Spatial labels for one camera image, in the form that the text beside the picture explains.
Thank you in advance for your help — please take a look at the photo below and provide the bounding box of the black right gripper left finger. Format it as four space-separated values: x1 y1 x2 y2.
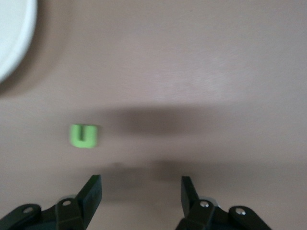
0 174 103 230

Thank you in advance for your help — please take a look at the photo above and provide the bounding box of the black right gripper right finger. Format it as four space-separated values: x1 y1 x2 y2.
175 176 272 230

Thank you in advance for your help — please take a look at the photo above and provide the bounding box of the green foam letter n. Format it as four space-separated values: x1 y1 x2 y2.
69 123 99 149

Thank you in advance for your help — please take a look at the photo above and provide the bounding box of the beige plate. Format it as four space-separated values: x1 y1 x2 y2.
0 0 38 84

